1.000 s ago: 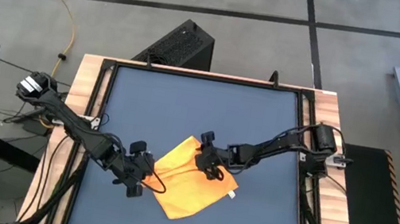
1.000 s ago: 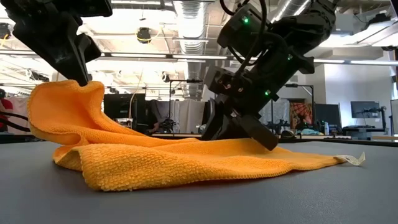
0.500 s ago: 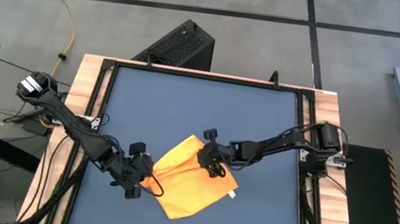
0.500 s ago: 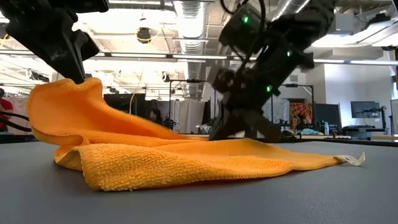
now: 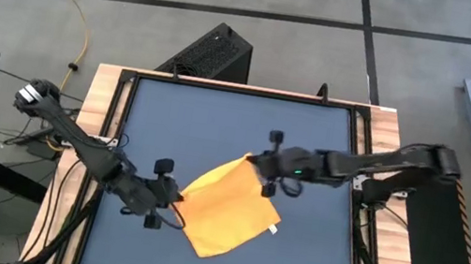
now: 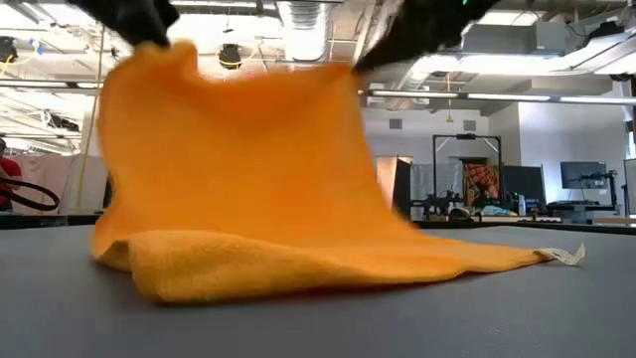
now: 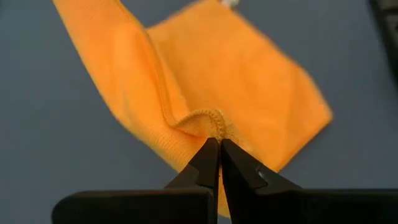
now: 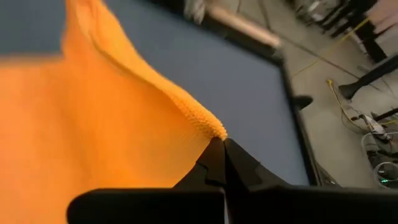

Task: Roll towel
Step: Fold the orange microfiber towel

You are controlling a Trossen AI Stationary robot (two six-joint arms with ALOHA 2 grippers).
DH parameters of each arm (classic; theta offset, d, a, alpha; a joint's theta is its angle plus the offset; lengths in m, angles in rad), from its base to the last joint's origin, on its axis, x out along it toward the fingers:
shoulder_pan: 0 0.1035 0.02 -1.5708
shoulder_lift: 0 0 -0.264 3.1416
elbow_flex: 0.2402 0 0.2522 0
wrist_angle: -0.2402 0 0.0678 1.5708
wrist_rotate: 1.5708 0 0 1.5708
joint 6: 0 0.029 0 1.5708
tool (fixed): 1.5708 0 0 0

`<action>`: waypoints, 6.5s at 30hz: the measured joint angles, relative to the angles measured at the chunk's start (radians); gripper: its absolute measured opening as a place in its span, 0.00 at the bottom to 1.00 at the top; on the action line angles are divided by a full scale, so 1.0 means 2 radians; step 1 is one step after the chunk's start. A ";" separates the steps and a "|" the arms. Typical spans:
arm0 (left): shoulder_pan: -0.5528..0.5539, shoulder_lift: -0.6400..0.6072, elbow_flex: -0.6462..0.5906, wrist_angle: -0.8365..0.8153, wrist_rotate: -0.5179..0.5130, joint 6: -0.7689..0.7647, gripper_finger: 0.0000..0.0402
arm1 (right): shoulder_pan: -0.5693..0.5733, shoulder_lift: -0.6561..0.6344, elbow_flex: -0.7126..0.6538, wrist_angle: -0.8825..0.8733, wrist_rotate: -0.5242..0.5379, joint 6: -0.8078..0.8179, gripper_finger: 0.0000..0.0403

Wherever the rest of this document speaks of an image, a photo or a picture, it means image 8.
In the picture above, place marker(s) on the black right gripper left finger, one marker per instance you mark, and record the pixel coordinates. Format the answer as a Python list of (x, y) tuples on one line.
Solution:
[(186, 205)]

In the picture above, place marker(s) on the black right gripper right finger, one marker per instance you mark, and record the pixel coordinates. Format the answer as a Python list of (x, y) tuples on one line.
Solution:
[(280, 205)]

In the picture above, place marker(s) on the orange microfibre towel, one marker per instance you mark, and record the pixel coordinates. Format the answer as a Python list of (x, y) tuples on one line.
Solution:
[(93, 124)]

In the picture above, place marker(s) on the black table foot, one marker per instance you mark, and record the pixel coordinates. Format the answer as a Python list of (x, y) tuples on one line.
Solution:
[(301, 102)]

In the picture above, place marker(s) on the white power strip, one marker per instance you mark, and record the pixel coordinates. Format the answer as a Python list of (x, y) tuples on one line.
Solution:
[(374, 126)]

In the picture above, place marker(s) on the black chair base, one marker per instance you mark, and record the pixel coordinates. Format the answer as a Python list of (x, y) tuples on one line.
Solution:
[(373, 74)]

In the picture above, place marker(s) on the pink cardboard tube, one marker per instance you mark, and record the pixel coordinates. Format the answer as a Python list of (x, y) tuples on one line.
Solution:
[(245, 26)]

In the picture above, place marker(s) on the black furniture leg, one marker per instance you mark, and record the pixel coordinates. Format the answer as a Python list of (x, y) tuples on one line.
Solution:
[(370, 40)]

